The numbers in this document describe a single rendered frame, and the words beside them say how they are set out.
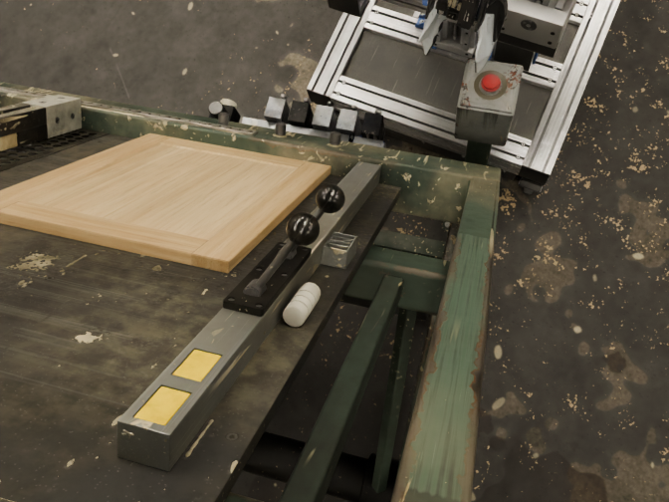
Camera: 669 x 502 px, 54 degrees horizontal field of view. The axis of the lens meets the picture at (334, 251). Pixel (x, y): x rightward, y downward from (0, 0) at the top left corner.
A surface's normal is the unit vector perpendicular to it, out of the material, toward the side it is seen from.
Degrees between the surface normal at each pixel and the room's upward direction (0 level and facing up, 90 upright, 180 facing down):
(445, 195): 35
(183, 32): 0
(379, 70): 0
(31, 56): 0
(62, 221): 55
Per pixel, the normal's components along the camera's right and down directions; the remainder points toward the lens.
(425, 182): -0.26, 0.36
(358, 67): -0.15, -0.23
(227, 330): 0.11, -0.91
